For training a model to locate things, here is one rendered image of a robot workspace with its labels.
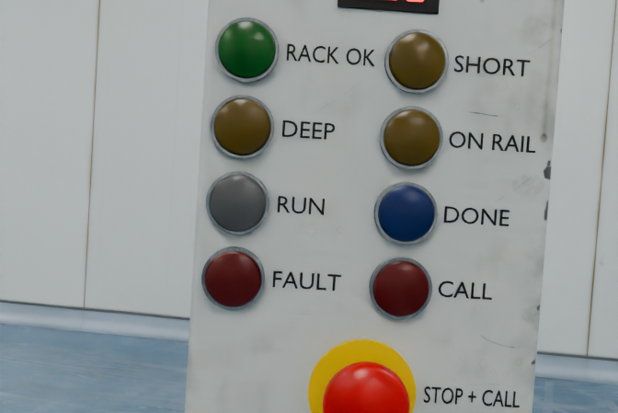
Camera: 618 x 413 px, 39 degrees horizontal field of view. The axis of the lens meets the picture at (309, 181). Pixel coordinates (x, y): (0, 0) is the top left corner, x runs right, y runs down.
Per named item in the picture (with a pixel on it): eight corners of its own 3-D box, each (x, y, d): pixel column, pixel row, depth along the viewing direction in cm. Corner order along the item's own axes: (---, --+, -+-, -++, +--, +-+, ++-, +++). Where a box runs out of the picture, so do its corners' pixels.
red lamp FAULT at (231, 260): (260, 311, 41) (263, 253, 41) (201, 307, 41) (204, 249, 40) (260, 307, 41) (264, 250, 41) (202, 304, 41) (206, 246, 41)
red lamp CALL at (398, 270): (429, 320, 41) (433, 262, 41) (371, 317, 41) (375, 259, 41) (426, 316, 42) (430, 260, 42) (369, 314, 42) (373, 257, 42)
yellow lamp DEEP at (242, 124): (269, 158, 40) (273, 98, 40) (210, 154, 40) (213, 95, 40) (269, 157, 41) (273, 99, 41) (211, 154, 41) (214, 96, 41)
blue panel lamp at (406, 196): (434, 245, 41) (439, 187, 41) (376, 241, 41) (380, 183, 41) (431, 243, 42) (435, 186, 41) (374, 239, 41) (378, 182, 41)
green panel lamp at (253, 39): (274, 80, 40) (278, 20, 40) (214, 76, 40) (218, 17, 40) (274, 81, 41) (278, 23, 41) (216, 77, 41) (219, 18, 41)
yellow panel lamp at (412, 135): (440, 168, 41) (444, 109, 40) (382, 165, 40) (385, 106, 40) (437, 168, 41) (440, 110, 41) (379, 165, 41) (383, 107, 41)
